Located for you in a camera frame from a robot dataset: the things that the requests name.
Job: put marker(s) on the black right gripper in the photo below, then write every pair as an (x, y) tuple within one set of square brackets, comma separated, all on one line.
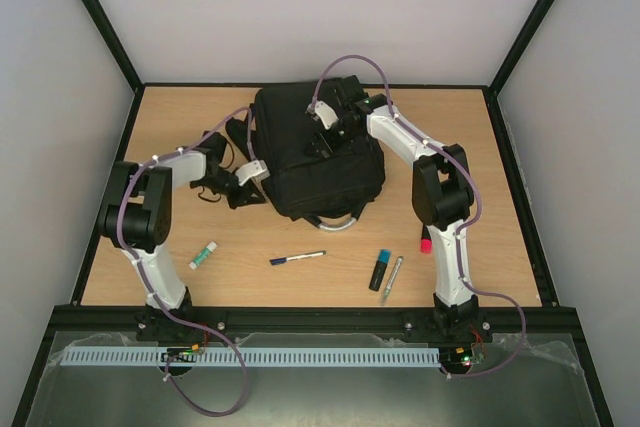
[(322, 142)]

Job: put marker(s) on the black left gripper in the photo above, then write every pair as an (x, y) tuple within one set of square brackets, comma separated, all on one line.
[(247, 197)]

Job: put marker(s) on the black student bag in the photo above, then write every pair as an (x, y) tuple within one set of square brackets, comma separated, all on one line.
[(329, 193)]

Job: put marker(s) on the blue whiteboard pen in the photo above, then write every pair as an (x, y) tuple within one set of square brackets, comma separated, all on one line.
[(284, 260)]

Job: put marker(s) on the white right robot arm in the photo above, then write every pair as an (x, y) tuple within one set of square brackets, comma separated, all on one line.
[(442, 189)]

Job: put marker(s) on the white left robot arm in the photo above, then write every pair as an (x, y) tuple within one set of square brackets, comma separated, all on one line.
[(136, 211)]

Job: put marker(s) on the green glue stick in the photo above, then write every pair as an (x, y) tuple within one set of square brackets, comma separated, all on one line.
[(202, 255)]

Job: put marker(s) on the blue highlighter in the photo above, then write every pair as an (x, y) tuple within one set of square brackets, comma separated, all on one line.
[(379, 270)]

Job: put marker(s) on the silver marker pen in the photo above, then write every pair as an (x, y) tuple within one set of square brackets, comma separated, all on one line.
[(392, 278)]

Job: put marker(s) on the pink highlighter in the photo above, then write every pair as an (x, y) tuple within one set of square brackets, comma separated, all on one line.
[(425, 241)]

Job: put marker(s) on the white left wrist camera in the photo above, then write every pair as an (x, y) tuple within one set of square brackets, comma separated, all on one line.
[(255, 170)]

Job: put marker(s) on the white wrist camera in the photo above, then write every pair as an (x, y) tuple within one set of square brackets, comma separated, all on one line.
[(322, 112), (255, 170)]

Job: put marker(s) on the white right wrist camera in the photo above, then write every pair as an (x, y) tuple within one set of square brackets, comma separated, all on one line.
[(322, 112)]

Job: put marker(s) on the light blue cable duct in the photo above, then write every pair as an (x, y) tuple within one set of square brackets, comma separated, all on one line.
[(252, 357)]

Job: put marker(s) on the black front mounting rail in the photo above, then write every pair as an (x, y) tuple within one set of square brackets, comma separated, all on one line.
[(417, 325)]

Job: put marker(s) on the black left frame post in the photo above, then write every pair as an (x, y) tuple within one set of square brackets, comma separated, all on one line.
[(112, 41)]

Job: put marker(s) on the black frame post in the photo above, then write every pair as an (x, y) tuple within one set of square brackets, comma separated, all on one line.
[(112, 41), (522, 41)]

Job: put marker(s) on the black right frame post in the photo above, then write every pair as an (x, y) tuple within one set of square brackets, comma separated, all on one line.
[(522, 41)]

